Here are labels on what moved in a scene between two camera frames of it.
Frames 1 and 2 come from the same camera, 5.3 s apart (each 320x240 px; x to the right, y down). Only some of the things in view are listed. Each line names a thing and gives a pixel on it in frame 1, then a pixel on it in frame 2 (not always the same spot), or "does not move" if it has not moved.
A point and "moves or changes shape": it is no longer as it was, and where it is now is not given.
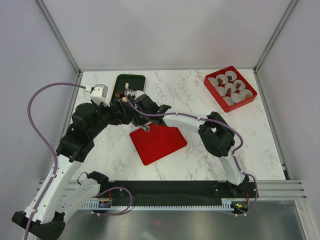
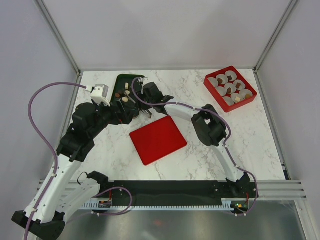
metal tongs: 145,127 moves or changes shape
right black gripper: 137,121 → 142,106
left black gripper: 124,117 does not move
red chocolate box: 229,88 does not move
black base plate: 138,193 does not move
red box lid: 159,142 does not move
